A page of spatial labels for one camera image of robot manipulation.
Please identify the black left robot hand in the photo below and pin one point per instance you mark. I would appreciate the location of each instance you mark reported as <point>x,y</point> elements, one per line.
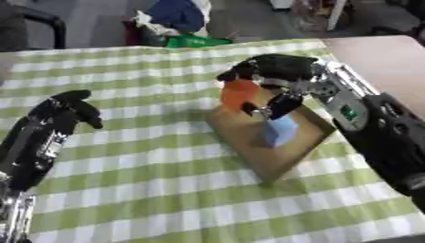
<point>41,126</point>

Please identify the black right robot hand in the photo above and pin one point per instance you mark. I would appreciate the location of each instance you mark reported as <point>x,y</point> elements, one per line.
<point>279,68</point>

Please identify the orange block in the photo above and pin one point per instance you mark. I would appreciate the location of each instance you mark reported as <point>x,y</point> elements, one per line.
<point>238,93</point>

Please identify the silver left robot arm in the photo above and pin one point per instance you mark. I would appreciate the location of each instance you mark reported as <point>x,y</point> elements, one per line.
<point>14,212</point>

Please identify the silver and black right robot arm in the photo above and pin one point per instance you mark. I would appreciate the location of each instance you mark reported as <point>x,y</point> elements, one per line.
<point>376,126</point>

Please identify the light blue block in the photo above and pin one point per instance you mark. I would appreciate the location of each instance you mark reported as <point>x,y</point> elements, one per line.
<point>279,130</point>

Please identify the green plastic bag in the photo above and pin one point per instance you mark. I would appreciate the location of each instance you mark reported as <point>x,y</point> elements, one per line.
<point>195,41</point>

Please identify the black chair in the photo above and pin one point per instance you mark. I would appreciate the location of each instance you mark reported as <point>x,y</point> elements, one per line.
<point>27,27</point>

